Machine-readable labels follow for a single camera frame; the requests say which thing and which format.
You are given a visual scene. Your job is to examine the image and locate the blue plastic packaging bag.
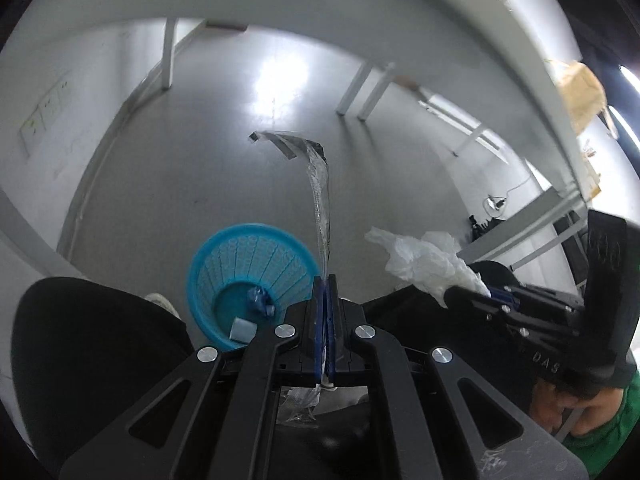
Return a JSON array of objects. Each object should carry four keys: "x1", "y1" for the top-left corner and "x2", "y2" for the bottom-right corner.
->
[{"x1": 247, "y1": 286, "x2": 276, "y2": 318}]

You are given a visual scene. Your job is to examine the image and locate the brown paper bag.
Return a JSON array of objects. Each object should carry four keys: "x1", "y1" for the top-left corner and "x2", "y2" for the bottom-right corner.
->
[{"x1": 555, "y1": 61, "x2": 608, "y2": 136}]

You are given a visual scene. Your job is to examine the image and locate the white sneaker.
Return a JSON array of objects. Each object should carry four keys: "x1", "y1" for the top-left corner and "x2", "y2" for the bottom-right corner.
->
[{"x1": 144, "y1": 292, "x2": 181, "y2": 320}]

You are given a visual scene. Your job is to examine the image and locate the blue plastic trash basket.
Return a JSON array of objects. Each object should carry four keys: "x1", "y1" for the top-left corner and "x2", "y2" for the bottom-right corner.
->
[{"x1": 186, "y1": 223, "x2": 319, "y2": 352}]

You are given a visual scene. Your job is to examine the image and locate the person's right hand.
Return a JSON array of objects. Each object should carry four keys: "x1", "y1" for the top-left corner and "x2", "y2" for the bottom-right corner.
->
[{"x1": 528, "y1": 379, "x2": 610, "y2": 436}]

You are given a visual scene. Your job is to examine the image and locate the white plastic bag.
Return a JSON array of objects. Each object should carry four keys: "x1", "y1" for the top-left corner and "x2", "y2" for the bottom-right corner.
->
[{"x1": 364, "y1": 226, "x2": 490, "y2": 308}]

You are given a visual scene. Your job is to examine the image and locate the long clear plastic strip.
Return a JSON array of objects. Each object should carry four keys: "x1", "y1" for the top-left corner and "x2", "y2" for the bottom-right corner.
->
[{"x1": 250, "y1": 131, "x2": 334, "y2": 427}]

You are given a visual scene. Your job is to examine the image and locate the wall power sockets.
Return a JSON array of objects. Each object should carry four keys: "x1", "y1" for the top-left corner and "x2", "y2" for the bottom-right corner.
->
[{"x1": 20, "y1": 72, "x2": 74, "y2": 158}]

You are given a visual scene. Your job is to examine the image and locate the white foam block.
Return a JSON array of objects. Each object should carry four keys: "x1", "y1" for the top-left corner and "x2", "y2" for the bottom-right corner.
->
[{"x1": 229, "y1": 318, "x2": 258, "y2": 344}]

